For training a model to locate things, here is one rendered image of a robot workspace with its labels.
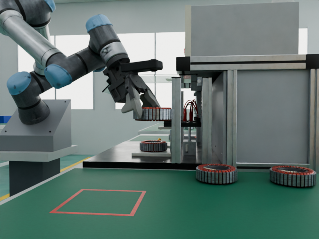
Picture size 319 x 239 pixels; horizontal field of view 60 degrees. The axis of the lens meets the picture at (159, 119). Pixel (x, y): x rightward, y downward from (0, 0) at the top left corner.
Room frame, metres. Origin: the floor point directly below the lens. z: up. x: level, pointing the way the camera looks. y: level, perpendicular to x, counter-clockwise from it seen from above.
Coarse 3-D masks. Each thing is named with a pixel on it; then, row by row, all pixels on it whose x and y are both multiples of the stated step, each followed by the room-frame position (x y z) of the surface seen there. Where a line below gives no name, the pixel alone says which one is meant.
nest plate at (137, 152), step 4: (168, 148) 1.17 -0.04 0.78; (132, 152) 1.06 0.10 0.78; (136, 152) 1.06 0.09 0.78; (140, 152) 1.06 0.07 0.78; (144, 152) 1.06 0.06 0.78; (148, 152) 1.06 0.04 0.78; (152, 152) 1.06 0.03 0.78; (156, 152) 1.06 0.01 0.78; (160, 152) 1.06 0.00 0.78; (164, 152) 1.06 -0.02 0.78; (168, 152) 1.06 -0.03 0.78
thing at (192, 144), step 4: (184, 140) 1.10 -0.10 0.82; (192, 140) 1.10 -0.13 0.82; (184, 144) 1.07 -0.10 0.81; (188, 144) 1.06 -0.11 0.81; (192, 144) 1.06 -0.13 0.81; (184, 148) 1.06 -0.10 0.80; (188, 148) 1.06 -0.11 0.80; (192, 148) 1.06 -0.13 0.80; (184, 152) 1.06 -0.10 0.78; (188, 152) 1.06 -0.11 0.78; (192, 152) 1.06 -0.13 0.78
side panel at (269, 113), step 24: (240, 72) 0.88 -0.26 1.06; (264, 72) 0.87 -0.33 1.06; (288, 72) 0.86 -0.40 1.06; (312, 72) 0.84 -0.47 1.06; (240, 96) 0.88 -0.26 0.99; (264, 96) 0.87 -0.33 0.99; (288, 96) 0.86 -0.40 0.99; (312, 96) 0.84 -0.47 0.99; (240, 120) 0.88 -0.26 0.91; (264, 120) 0.87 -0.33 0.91; (288, 120) 0.86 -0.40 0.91; (312, 120) 0.84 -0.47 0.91; (240, 144) 0.88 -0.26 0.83; (264, 144) 0.87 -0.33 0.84; (288, 144) 0.86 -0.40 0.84; (312, 144) 0.84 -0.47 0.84; (240, 168) 0.87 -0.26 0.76; (264, 168) 0.86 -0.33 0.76; (312, 168) 0.84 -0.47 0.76
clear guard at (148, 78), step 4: (144, 76) 0.95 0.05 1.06; (148, 76) 0.95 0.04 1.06; (152, 76) 0.95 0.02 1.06; (156, 76) 0.95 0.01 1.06; (160, 76) 0.95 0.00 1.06; (164, 76) 0.95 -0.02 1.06; (168, 76) 0.95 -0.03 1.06; (172, 76) 0.95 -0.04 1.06; (176, 76) 0.95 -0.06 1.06; (180, 76) 0.95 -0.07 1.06; (184, 76) 0.95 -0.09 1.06; (188, 76) 0.95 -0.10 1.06; (192, 76) 0.95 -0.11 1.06; (196, 76) 0.95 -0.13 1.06; (144, 80) 1.07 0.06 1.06; (148, 80) 1.07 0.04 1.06; (152, 80) 1.07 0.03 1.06; (156, 80) 1.07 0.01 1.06; (160, 80) 1.07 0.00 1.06; (164, 80) 1.07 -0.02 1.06; (168, 80) 1.07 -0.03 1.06; (184, 80) 1.07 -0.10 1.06; (188, 80) 1.07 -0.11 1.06; (192, 80) 1.07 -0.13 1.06; (108, 84) 0.95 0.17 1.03; (104, 92) 0.97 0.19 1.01; (108, 92) 1.01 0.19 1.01
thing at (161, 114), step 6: (144, 108) 0.73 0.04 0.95; (150, 108) 0.72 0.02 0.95; (156, 108) 0.72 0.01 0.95; (162, 108) 0.73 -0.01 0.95; (168, 108) 0.74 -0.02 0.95; (144, 114) 0.72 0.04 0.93; (150, 114) 0.72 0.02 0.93; (156, 114) 0.72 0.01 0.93; (162, 114) 0.73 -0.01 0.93; (168, 114) 0.73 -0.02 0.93; (138, 120) 0.74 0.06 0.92; (144, 120) 0.73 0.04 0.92; (150, 120) 0.72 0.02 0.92; (156, 120) 0.72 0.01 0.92; (162, 120) 0.73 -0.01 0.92; (168, 120) 0.74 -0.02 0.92
